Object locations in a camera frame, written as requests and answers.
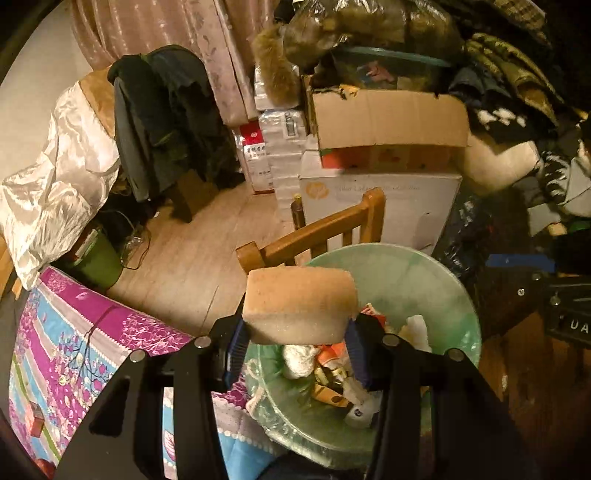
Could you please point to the pile of clothes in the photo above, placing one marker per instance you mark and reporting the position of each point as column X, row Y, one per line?
column 508, row 92

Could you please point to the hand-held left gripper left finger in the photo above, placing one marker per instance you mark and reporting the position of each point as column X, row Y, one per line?
column 233, row 350

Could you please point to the brown cardboard box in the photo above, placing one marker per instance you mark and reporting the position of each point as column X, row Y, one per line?
column 383, row 115

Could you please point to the pink patterned curtain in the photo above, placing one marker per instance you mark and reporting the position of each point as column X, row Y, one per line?
column 184, row 46

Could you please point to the yellow blanket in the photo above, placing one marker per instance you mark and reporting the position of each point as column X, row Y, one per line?
column 97, row 92

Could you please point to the cream pillow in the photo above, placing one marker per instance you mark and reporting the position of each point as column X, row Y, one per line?
column 503, row 159

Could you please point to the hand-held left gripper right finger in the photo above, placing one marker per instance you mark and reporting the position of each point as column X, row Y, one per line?
column 358, row 355

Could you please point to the fur-hood coat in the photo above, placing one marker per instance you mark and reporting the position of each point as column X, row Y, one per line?
column 323, row 37

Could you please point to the red apple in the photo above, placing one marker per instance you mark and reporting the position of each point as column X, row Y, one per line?
column 45, row 467

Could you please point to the stack of white packages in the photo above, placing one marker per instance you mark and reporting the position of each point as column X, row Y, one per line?
column 281, row 138

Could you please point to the striped floral blanket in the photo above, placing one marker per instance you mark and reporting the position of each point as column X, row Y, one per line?
column 60, row 346

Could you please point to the red white carton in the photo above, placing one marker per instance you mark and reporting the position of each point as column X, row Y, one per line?
column 256, row 157

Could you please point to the wooden chair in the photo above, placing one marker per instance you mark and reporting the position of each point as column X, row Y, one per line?
column 314, row 235

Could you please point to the brown bottle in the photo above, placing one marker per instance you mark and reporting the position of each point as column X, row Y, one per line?
column 297, row 210

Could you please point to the green storage box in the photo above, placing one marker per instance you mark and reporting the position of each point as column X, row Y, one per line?
column 92, row 263

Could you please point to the small red box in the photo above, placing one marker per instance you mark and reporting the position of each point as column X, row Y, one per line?
column 34, row 417

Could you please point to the large white satin cloth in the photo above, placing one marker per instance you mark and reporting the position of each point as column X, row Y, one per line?
column 51, row 170

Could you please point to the white cardboard box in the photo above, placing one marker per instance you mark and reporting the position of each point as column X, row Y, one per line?
column 378, row 203

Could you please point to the bin with green bag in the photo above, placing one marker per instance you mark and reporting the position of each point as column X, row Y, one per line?
column 415, row 286

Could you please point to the dark jackets on chair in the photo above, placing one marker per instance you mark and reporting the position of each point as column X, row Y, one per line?
column 161, row 115

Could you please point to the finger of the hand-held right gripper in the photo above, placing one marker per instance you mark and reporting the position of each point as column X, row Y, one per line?
column 521, row 262

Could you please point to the black plastic bag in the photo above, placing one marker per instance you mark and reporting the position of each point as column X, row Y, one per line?
column 471, row 240

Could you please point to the teal plastic basin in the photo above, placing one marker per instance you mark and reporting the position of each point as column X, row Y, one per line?
column 397, row 56

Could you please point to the brown sponge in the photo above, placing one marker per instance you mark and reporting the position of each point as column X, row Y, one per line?
column 300, row 304

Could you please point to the crumpled white tissue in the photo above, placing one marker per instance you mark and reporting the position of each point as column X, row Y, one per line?
column 298, row 362

